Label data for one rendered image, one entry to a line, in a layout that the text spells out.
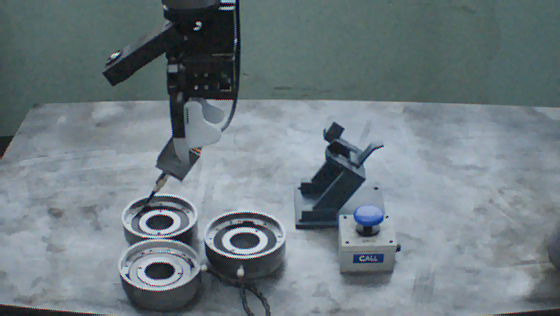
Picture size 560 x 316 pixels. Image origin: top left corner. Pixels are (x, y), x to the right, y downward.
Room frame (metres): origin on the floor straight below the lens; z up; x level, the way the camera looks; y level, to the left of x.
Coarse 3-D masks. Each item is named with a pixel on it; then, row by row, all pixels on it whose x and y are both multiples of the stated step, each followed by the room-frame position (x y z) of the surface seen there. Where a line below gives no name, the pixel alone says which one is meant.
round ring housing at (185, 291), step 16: (160, 240) 0.81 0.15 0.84; (128, 256) 0.79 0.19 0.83; (192, 256) 0.79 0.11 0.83; (128, 272) 0.76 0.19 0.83; (144, 272) 0.76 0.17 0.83; (160, 272) 0.78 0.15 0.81; (176, 272) 0.76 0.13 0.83; (192, 272) 0.76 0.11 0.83; (128, 288) 0.73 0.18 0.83; (144, 288) 0.71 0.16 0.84; (160, 288) 0.72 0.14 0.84; (176, 288) 0.72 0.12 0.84; (192, 288) 0.74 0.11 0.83; (144, 304) 0.72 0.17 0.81; (160, 304) 0.71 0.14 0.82; (176, 304) 0.73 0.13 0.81
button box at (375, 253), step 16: (352, 224) 0.85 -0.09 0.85; (384, 224) 0.85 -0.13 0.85; (352, 240) 0.81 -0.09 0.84; (368, 240) 0.81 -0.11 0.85; (384, 240) 0.81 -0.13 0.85; (352, 256) 0.80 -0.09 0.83; (368, 256) 0.80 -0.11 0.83; (384, 256) 0.80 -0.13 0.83; (352, 272) 0.80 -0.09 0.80; (368, 272) 0.80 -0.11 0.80; (384, 272) 0.80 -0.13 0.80
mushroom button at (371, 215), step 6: (372, 204) 0.85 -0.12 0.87; (360, 210) 0.84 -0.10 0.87; (366, 210) 0.83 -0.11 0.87; (372, 210) 0.83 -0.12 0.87; (378, 210) 0.83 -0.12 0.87; (354, 216) 0.83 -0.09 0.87; (360, 216) 0.82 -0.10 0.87; (366, 216) 0.82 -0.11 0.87; (372, 216) 0.82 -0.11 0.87; (378, 216) 0.82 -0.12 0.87; (360, 222) 0.82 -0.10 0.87; (366, 222) 0.82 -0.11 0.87; (372, 222) 0.81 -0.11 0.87; (378, 222) 0.82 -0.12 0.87; (366, 228) 0.83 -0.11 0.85
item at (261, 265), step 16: (208, 224) 0.85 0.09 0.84; (224, 224) 0.87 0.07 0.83; (272, 224) 0.87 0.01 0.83; (208, 240) 0.83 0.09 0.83; (224, 240) 0.83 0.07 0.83; (240, 240) 0.85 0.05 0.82; (256, 240) 0.85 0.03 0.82; (208, 256) 0.81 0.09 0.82; (224, 256) 0.79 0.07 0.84; (240, 256) 0.78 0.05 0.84; (256, 256) 0.78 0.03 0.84; (272, 256) 0.80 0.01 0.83; (224, 272) 0.80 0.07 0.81; (256, 272) 0.79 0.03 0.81
